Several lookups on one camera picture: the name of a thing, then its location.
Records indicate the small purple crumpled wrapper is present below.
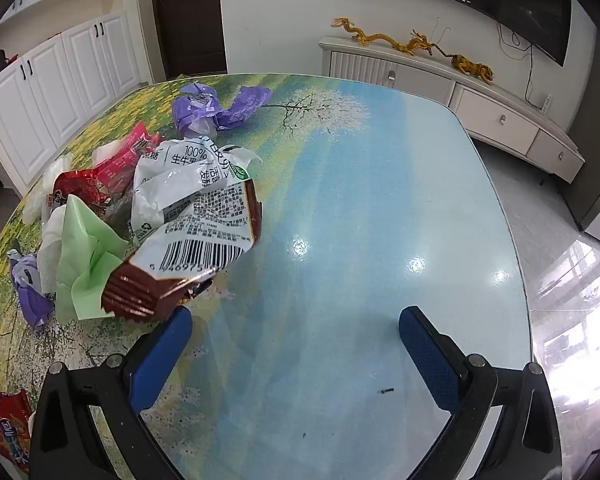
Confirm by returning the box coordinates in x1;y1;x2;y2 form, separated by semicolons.
7;250;56;328

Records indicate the clear plastic bag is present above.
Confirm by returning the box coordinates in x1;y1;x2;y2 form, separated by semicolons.
24;155;73;226

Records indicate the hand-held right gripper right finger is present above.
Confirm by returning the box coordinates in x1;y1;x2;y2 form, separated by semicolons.
398;305;563;480

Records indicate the light green paper sheet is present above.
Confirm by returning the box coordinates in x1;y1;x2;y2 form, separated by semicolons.
55;195;131;323

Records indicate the brown barcode snack wrapper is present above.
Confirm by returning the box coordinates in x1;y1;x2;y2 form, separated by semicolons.
101;178;263;322

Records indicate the golden dragon figurine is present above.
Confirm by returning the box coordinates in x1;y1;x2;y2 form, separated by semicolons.
332;16;448;57

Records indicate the white plastic bag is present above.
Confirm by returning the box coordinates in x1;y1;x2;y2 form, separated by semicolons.
37;205;68;296

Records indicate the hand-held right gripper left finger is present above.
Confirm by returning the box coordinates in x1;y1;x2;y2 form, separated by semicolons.
30;305;196;480

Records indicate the red wrapper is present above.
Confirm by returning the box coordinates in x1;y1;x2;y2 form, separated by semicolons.
50;169;131;211

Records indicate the large purple crumpled wrapper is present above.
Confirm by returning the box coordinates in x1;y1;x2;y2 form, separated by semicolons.
172;84;273;137

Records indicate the pink snack packet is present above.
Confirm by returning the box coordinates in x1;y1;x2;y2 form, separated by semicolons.
92;121;163;191

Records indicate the white milk carton wrapper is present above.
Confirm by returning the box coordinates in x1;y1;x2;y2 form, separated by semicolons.
130;136;263;246

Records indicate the white television cabinet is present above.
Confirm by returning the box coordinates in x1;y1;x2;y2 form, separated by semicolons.
318;35;586;183

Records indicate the red printed snack packet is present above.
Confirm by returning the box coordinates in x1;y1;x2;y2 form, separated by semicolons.
0;390;35;476

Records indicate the television power cable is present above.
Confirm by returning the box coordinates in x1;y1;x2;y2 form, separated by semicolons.
497;22;536;106

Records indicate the white base cabinet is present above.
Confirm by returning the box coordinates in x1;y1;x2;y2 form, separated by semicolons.
0;10;153;201

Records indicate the dark transparent wrapper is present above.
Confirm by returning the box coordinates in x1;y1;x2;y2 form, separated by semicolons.
102;195;133;236

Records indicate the golden tiger figurine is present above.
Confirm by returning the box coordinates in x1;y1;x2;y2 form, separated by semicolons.
450;54;496;85

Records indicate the dark brown door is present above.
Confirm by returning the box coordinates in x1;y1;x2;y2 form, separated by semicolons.
149;0;229;82

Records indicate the grey refrigerator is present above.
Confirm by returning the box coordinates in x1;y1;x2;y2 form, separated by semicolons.
562;0;600;261

